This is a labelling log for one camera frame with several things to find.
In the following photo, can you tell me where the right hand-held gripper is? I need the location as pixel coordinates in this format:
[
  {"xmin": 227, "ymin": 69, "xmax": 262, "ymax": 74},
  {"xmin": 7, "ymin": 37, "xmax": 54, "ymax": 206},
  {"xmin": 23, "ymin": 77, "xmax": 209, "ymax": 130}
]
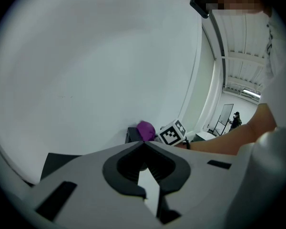
[{"xmin": 158, "ymin": 119, "xmax": 187, "ymax": 146}]

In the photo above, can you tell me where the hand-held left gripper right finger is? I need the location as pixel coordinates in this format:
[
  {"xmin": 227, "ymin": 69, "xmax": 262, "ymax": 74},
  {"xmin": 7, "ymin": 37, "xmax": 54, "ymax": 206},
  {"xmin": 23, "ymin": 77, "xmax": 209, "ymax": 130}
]
[{"xmin": 143, "ymin": 141, "xmax": 248, "ymax": 229}]

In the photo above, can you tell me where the white table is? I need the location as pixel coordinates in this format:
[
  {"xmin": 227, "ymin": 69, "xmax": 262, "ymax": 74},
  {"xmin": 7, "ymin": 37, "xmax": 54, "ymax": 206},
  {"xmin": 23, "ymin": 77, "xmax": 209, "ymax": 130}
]
[{"xmin": 194, "ymin": 131, "xmax": 218, "ymax": 142}]

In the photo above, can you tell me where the person's white shirt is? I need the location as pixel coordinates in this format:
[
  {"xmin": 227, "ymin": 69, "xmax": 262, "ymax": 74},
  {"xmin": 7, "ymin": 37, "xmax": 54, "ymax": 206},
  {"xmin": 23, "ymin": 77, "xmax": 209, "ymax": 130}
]
[{"xmin": 237, "ymin": 6, "xmax": 286, "ymax": 229}]

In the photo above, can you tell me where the purple cloth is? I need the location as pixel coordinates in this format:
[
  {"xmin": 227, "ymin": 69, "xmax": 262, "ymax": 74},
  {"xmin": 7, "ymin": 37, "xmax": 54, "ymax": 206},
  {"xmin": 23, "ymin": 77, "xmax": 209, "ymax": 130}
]
[{"xmin": 136, "ymin": 121, "xmax": 156, "ymax": 142}]

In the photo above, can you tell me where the person's right forearm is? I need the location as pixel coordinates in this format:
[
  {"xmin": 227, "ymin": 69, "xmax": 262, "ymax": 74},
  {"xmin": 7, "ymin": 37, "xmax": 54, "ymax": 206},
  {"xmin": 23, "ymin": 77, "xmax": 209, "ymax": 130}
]
[{"xmin": 189, "ymin": 102, "xmax": 277, "ymax": 156}]

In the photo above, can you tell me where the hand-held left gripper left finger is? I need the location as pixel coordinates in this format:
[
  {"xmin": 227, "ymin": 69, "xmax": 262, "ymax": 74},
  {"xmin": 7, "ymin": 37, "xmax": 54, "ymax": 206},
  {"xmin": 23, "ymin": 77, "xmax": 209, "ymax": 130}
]
[{"xmin": 11, "ymin": 141, "xmax": 158, "ymax": 229}]

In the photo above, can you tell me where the black head-mounted camera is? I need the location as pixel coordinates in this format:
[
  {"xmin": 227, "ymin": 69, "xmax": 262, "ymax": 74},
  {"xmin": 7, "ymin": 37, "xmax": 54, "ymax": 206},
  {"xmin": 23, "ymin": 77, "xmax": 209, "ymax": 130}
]
[{"xmin": 189, "ymin": 0, "xmax": 210, "ymax": 19}]

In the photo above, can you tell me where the whiteboard on black stand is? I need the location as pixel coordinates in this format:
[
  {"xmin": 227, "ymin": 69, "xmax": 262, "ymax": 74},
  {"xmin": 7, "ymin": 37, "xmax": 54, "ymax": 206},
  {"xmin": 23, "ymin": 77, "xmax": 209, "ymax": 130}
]
[{"xmin": 213, "ymin": 103, "xmax": 235, "ymax": 137}]

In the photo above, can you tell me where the long ceiling light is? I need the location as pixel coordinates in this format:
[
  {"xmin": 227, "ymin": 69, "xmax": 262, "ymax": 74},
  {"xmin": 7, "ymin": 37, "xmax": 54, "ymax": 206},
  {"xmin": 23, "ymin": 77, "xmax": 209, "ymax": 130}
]
[{"xmin": 241, "ymin": 88, "xmax": 262, "ymax": 98}]

